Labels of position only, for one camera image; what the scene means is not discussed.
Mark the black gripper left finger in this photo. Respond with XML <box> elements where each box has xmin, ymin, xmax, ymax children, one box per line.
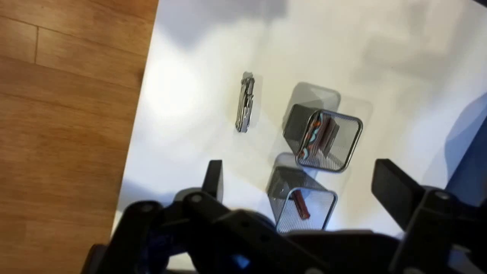
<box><xmin>101</xmin><ymin>158</ymin><xmax>307</xmax><ymax>274</ymax></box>

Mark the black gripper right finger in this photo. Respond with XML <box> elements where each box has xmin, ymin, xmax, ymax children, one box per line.
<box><xmin>372</xmin><ymin>158</ymin><xmax>487</xmax><ymax>274</ymax></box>

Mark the patterned rectangular object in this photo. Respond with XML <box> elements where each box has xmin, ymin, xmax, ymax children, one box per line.
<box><xmin>298</xmin><ymin>112</ymin><xmax>342</xmax><ymax>161</ymax></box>

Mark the red marker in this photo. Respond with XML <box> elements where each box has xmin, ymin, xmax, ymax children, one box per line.
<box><xmin>290</xmin><ymin>188</ymin><xmax>313</xmax><ymax>220</ymax></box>

